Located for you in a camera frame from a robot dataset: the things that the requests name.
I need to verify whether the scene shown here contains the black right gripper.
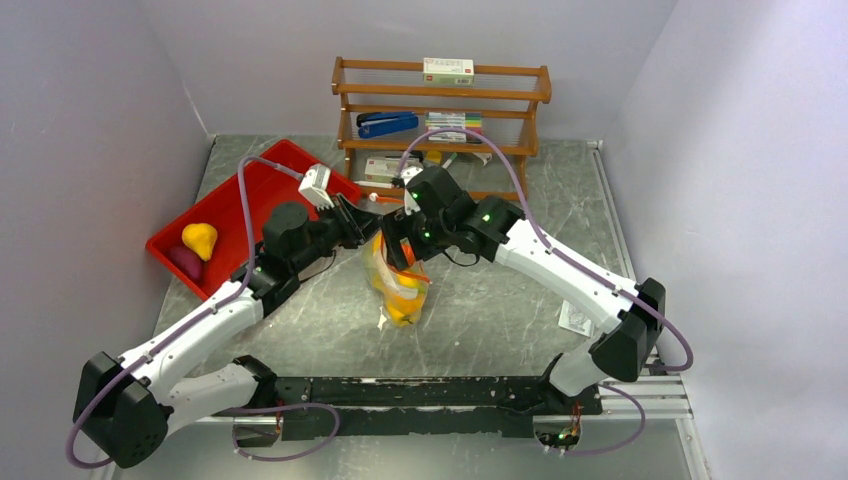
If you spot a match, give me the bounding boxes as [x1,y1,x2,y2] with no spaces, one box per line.
[378,204,453,272]

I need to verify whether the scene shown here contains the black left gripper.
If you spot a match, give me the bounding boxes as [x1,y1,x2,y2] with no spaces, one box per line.
[291,193,380,273]

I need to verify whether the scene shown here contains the orange red pepper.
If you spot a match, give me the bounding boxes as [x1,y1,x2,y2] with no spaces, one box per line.
[401,243,416,270]

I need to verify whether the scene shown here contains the clear zip top bag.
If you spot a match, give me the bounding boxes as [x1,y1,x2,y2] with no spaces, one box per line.
[362,228,431,327]

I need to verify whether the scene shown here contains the yellow bell pepper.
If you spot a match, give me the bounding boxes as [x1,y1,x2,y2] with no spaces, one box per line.
[385,297,424,327]

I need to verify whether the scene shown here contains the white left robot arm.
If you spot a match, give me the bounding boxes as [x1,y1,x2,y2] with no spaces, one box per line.
[66,196,379,469]

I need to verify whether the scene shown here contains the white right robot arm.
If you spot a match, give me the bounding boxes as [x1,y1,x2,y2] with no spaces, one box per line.
[381,167,666,414]

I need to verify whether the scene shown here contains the white staples box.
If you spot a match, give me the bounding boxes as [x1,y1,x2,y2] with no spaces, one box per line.
[363,156,400,184]

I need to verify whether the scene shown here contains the blue stapler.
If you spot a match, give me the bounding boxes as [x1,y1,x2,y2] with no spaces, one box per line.
[356,111,419,139]

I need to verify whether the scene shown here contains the wooden three-tier shelf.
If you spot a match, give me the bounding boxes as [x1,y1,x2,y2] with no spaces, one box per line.
[331,57,553,200]

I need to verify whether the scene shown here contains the pack of coloured markers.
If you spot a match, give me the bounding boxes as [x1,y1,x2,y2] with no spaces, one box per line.
[425,112,483,144]

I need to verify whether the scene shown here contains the red plastic tray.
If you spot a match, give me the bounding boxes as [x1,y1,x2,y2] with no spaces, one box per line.
[146,139,363,303]

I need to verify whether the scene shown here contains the yellow pear squash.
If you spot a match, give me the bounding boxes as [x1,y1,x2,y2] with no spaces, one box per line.
[181,223,218,262]

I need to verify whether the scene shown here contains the white box on top shelf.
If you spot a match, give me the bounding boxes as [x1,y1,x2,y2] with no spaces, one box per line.
[422,57,475,87]

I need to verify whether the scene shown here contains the white paper card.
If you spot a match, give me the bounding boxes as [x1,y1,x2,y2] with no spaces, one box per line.
[558,301,594,338]

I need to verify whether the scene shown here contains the purple eggplant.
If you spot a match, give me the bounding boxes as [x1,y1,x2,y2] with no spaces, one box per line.
[167,245,204,283]

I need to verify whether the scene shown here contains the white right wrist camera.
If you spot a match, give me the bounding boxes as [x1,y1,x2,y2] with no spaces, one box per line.
[400,165,424,215]

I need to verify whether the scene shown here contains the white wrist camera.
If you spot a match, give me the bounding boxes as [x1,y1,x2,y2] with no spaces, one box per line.
[400,165,424,215]
[298,163,334,210]

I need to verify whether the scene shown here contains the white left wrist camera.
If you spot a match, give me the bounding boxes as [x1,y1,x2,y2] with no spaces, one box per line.
[298,163,334,210]

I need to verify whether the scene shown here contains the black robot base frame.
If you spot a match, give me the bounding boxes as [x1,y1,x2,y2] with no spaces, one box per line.
[211,355,604,445]

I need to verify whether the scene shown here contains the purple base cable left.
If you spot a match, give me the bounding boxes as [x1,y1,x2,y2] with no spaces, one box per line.
[211,402,342,464]

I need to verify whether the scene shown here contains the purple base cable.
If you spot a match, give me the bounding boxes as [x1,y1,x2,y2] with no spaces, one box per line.
[211,402,342,464]
[543,382,647,460]

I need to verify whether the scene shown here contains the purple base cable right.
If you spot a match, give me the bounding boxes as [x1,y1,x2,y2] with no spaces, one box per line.
[543,382,647,460]

